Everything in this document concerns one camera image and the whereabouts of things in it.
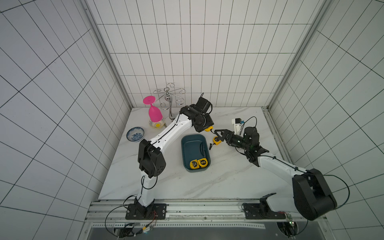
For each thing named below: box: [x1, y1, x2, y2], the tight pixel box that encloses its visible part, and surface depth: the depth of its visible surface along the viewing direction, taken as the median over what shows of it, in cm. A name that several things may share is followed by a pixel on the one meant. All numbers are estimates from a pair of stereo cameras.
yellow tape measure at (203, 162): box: [197, 158, 208, 168], surface depth 89 cm
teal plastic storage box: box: [181, 134, 212, 173], surface depth 96 cm
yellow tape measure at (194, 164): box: [189, 159, 200, 170], surface depth 89 cm
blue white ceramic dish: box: [126, 127, 145, 143], surface depth 103 cm
